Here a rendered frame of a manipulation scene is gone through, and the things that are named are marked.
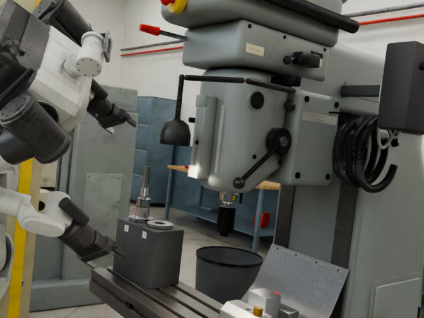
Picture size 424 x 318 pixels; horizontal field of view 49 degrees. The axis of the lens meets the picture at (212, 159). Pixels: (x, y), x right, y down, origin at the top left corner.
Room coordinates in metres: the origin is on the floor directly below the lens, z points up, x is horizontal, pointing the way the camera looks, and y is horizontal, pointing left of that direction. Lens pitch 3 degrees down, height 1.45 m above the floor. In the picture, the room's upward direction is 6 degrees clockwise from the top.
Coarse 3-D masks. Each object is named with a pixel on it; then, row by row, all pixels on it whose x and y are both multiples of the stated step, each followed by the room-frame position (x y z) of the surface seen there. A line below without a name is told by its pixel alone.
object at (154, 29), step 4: (140, 24) 1.18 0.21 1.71; (144, 24) 1.18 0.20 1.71; (140, 28) 1.18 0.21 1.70; (144, 28) 1.18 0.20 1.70; (148, 28) 1.19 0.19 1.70; (152, 28) 1.19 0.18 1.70; (156, 28) 1.20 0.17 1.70; (148, 32) 1.19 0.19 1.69; (152, 32) 1.20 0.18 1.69; (156, 32) 1.20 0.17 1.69; (160, 32) 1.21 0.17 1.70; (164, 32) 1.22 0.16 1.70; (168, 32) 1.23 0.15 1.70; (168, 36) 1.23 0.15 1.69; (172, 36) 1.24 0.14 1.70; (176, 36) 1.24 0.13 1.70; (180, 36) 1.25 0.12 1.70; (184, 36) 1.26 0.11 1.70; (184, 40) 1.27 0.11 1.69
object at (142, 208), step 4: (136, 204) 1.62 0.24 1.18; (140, 204) 1.61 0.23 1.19; (144, 204) 1.61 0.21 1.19; (148, 204) 1.62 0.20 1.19; (136, 208) 1.62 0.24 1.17; (140, 208) 1.61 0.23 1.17; (144, 208) 1.61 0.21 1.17; (148, 208) 1.62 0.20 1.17; (136, 212) 1.62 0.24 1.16; (140, 212) 1.61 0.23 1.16; (144, 212) 1.61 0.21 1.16; (148, 212) 1.62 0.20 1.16; (136, 216) 1.61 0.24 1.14; (140, 216) 1.61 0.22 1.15; (144, 216) 1.61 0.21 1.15; (148, 216) 1.63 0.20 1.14
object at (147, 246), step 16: (128, 224) 1.58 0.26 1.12; (144, 224) 1.58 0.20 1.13; (160, 224) 1.58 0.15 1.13; (128, 240) 1.58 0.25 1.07; (144, 240) 1.52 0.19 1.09; (160, 240) 1.49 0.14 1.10; (176, 240) 1.54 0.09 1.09; (128, 256) 1.57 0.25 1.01; (144, 256) 1.51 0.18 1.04; (160, 256) 1.50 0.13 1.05; (176, 256) 1.55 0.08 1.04; (128, 272) 1.56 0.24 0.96; (144, 272) 1.50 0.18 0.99; (160, 272) 1.50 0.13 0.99; (176, 272) 1.55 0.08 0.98
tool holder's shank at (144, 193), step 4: (144, 168) 1.62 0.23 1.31; (148, 168) 1.62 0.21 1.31; (144, 172) 1.62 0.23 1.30; (148, 172) 1.62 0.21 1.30; (144, 176) 1.62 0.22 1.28; (148, 176) 1.62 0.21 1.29; (144, 180) 1.62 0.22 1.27; (148, 180) 1.63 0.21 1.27; (144, 184) 1.62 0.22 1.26; (148, 184) 1.63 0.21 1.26; (144, 188) 1.62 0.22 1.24; (140, 192) 1.62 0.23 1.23; (144, 192) 1.62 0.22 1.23; (148, 192) 1.63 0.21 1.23; (144, 196) 1.62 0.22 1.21
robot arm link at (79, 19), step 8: (64, 8) 1.34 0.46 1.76; (72, 8) 1.36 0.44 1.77; (56, 16) 1.33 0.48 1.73; (64, 16) 1.34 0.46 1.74; (72, 16) 1.36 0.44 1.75; (80, 16) 1.40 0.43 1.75; (64, 24) 1.36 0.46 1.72; (72, 24) 1.37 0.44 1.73; (80, 24) 1.39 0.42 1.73; (88, 24) 1.43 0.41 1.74; (72, 32) 1.38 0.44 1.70; (80, 32) 1.40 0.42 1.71
